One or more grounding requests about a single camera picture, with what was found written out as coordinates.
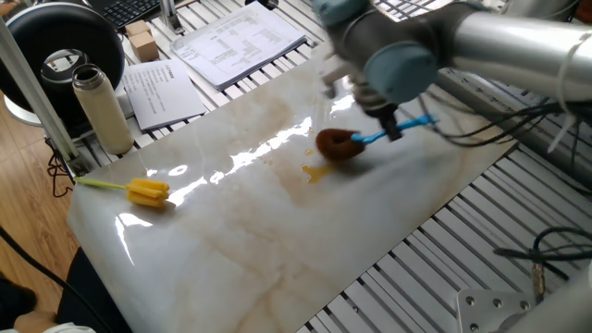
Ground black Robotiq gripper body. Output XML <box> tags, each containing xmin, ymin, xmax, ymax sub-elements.
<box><xmin>364</xmin><ymin>101</ymin><xmax>401</xmax><ymax>124</ymax></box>

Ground blue handled brown bristle brush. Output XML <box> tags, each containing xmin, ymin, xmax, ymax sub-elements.
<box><xmin>315</xmin><ymin>113</ymin><xmax>438</xmax><ymax>163</ymax></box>

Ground yellow sponge bottle brush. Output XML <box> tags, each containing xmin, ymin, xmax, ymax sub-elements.
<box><xmin>73</xmin><ymin>177</ymin><xmax>171</xmax><ymax>208</ymax></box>

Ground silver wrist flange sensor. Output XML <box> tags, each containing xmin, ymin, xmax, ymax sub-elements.
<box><xmin>351</xmin><ymin>76</ymin><xmax>394</xmax><ymax>115</ymax></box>

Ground orange liquid spill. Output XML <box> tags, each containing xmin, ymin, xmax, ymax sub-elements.
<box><xmin>300</xmin><ymin>147</ymin><xmax>337</xmax><ymax>185</ymax></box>

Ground stapled printed paper stack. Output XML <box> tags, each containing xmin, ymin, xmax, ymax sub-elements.
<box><xmin>169</xmin><ymin>1</ymin><xmax>307</xmax><ymax>92</ymax></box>

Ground marble pattern tile slab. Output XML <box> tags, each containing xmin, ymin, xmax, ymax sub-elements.
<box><xmin>66</xmin><ymin>48</ymin><xmax>518</xmax><ymax>333</ymax></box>

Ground white text booklet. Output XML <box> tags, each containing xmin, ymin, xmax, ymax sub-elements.
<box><xmin>122</xmin><ymin>58</ymin><xmax>207</xmax><ymax>132</ymax></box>

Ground small metal stand foot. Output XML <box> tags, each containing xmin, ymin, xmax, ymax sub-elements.
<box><xmin>159</xmin><ymin>0</ymin><xmax>186</xmax><ymax>36</ymax></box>

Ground large wooden block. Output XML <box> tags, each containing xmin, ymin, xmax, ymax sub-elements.
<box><xmin>128</xmin><ymin>31</ymin><xmax>160</xmax><ymax>64</ymax></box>

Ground black computer keyboard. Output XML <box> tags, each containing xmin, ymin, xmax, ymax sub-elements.
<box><xmin>90</xmin><ymin>0</ymin><xmax>163</xmax><ymax>31</ymax></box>

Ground cream thermos bottle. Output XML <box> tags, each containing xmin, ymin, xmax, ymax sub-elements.
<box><xmin>71</xmin><ymin>63</ymin><xmax>135</xmax><ymax>155</ymax></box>

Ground person white shirt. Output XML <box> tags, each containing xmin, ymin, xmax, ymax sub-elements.
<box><xmin>43</xmin><ymin>322</ymin><xmax>96</xmax><ymax>333</ymax></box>

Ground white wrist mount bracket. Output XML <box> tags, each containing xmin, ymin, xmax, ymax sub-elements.
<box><xmin>318</xmin><ymin>53</ymin><xmax>366</xmax><ymax>98</ymax></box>

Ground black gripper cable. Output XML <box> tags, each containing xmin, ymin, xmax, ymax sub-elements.
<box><xmin>415</xmin><ymin>92</ymin><xmax>592</xmax><ymax>149</ymax></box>

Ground grey aluminium table rail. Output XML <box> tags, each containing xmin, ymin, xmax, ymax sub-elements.
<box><xmin>434</xmin><ymin>68</ymin><xmax>592</xmax><ymax>191</ymax></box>

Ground black cable with metal plug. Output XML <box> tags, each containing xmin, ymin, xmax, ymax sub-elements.
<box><xmin>492</xmin><ymin>226</ymin><xmax>592</xmax><ymax>306</ymax></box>

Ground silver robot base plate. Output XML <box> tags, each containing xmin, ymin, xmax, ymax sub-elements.
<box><xmin>456</xmin><ymin>289</ymin><xmax>537</xmax><ymax>333</ymax></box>

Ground black round ring fan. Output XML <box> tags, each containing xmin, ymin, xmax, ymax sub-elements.
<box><xmin>0</xmin><ymin>2</ymin><xmax>126</xmax><ymax>140</ymax></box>

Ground thin black tangled wires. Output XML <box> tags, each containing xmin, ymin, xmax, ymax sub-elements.
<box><xmin>44</xmin><ymin>137</ymin><xmax>76</xmax><ymax>199</ymax></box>

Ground aluminium frame post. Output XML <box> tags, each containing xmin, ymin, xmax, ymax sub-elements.
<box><xmin>0</xmin><ymin>16</ymin><xmax>93</xmax><ymax>177</ymax></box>

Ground thick black floor cable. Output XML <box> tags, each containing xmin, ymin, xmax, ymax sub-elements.
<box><xmin>0</xmin><ymin>225</ymin><xmax>115</xmax><ymax>333</ymax></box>

